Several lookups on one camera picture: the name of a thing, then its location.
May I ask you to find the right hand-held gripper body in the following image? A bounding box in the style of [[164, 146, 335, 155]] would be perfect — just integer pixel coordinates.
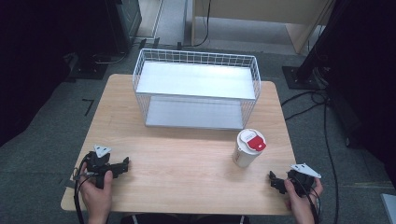
[[286, 163, 322, 198]]

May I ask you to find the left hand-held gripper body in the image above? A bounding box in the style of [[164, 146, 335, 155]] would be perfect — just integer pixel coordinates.
[[81, 144, 121, 189]]

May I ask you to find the white cup with red lid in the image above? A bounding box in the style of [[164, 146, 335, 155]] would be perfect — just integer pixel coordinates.
[[232, 128, 267, 169]]

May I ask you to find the white wire shelf rack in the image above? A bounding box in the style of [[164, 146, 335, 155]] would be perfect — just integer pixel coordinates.
[[132, 48, 262, 131]]

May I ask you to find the person's right hand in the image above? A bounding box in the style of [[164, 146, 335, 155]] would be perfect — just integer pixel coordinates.
[[283, 176, 324, 217]]

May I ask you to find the person's left hand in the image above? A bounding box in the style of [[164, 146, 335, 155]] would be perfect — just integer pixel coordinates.
[[78, 170, 114, 217]]

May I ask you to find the white flat panel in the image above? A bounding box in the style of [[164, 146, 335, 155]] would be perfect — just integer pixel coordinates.
[[379, 192, 396, 224]]

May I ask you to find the black flat stand base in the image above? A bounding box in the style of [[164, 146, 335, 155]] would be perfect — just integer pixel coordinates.
[[65, 51, 110, 81]]

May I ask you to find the black metal stand with base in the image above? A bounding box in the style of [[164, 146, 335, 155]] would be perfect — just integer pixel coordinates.
[[281, 0, 362, 91]]

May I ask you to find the black cabinet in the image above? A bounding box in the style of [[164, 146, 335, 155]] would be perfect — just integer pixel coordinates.
[[105, 0, 143, 54]]

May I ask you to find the light wooden furniture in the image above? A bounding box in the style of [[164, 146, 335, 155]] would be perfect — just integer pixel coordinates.
[[191, 0, 336, 55]]

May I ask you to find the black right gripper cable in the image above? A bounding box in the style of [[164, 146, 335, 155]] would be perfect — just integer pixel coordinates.
[[292, 176, 322, 224]]

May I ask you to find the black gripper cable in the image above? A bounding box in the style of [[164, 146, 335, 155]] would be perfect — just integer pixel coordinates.
[[72, 155, 94, 224], [292, 176, 322, 224]]

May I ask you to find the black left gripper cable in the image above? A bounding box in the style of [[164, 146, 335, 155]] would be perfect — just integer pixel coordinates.
[[72, 155, 94, 224]]

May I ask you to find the long black floor cable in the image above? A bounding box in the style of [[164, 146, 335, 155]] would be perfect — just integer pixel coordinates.
[[280, 89, 341, 224]]

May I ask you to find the thin black floor cable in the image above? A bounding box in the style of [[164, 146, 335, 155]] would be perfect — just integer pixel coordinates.
[[92, 49, 129, 65]]

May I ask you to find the black hanging cable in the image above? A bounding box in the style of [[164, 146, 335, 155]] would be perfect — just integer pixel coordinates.
[[177, 0, 213, 50]]

